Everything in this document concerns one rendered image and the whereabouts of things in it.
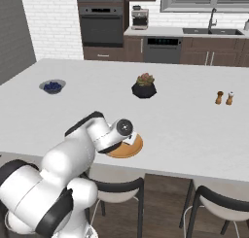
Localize dark sink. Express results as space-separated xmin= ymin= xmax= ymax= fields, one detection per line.
xmin=182 ymin=27 xmax=244 ymax=36

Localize black wall oven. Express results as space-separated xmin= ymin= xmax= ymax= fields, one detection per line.
xmin=78 ymin=5 xmax=125 ymax=49

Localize grey bowl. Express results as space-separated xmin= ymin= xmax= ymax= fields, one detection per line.
xmin=38 ymin=79 xmax=67 ymax=95

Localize silver tap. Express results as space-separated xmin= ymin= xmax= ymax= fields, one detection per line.
xmin=207 ymin=7 xmax=219 ymax=31

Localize blueberries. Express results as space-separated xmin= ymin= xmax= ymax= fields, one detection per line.
xmin=43 ymin=81 xmax=63 ymax=93

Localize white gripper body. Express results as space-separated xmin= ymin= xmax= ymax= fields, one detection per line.
xmin=124 ymin=132 xmax=139 ymax=147

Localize round wooden plate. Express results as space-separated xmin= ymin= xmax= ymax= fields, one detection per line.
xmin=106 ymin=133 xmax=144 ymax=159

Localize black dishwasher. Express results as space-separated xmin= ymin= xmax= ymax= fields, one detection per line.
xmin=143 ymin=36 xmax=183 ymax=65

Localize wooden salt shaker white top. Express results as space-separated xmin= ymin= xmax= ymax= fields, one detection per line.
xmin=225 ymin=91 xmax=235 ymax=106

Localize silver coffee machine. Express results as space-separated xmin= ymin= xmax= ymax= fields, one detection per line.
xmin=130 ymin=4 xmax=150 ymax=31

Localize succulent in black pot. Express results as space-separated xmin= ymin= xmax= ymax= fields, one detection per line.
xmin=130 ymin=72 xmax=158 ymax=100

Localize wooden pepper shaker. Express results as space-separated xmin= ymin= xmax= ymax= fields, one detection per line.
xmin=214 ymin=90 xmax=225 ymax=106

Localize brown base cupboards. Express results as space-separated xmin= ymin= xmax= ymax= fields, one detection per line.
xmin=123 ymin=35 xmax=249 ymax=68

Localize black and white stool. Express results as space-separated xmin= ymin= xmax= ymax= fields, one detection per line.
xmin=178 ymin=179 xmax=249 ymax=238
xmin=80 ymin=172 xmax=146 ymax=238

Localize brown oven cabinet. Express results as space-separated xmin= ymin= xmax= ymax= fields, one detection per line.
xmin=75 ymin=0 xmax=131 ymax=62

